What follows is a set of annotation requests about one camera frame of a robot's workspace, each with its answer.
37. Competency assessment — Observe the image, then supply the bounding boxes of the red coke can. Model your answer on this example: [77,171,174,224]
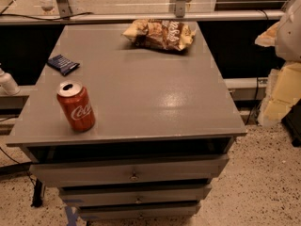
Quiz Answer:
[56,80,95,132]

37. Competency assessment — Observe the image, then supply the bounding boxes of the blue snack packet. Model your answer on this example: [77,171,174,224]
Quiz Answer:
[47,55,79,76]

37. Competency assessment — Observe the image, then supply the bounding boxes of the top grey drawer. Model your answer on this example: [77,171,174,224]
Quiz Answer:
[30,154,229,187]

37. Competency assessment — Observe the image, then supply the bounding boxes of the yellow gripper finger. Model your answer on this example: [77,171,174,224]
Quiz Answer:
[255,22,279,47]
[257,62,301,126]

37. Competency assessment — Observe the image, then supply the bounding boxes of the grey drawer cabinet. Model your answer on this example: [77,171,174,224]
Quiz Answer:
[6,22,248,222]

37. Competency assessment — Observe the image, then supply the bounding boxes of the bottom grey drawer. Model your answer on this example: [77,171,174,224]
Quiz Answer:
[78,202,200,220]

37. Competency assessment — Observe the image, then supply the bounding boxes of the black cable on rail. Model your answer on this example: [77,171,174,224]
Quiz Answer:
[0,11,94,22]

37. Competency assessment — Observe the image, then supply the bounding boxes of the black floor cable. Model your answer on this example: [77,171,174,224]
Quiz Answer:
[0,146,36,186]

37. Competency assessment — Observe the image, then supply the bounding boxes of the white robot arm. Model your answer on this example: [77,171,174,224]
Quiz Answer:
[255,0,301,126]

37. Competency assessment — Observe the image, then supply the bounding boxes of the grey drawer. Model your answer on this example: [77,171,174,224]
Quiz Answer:
[59,184,212,207]
[30,154,229,187]
[78,202,200,220]

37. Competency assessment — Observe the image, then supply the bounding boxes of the white pipe at left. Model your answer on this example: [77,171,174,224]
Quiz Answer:
[0,68,21,95]

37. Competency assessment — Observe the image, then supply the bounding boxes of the brown chip bag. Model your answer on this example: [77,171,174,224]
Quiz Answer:
[122,19,196,51]

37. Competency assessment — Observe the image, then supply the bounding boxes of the middle grey drawer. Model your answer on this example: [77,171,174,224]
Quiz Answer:
[59,184,212,207]

